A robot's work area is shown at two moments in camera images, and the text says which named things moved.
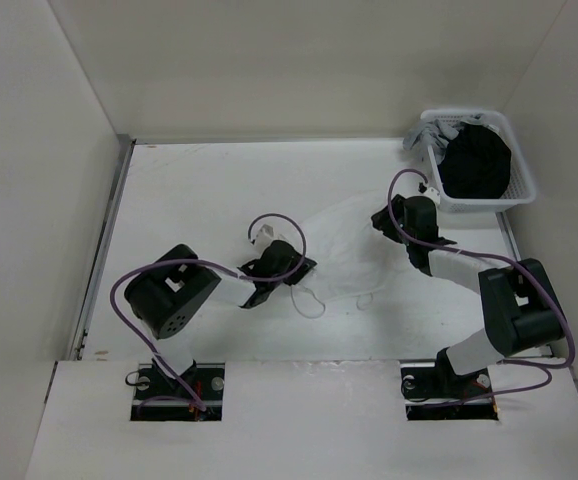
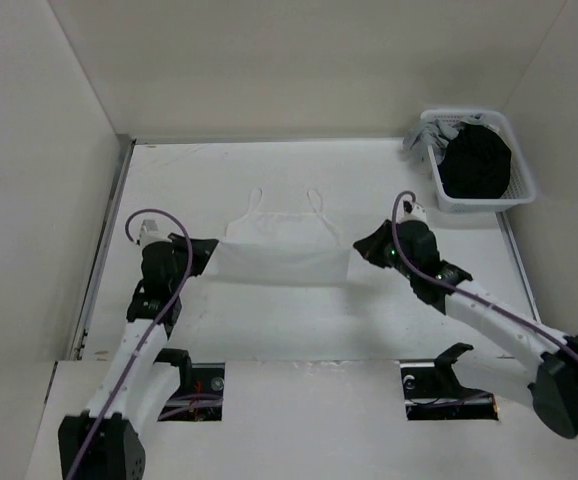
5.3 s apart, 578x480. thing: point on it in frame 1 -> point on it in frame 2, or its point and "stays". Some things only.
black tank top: [476, 164] stays
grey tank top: [435, 134] stays
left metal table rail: [123, 154] stays
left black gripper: [305, 267] -> [202, 251]
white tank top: [362, 274] -> [283, 249]
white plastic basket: [519, 189] stays
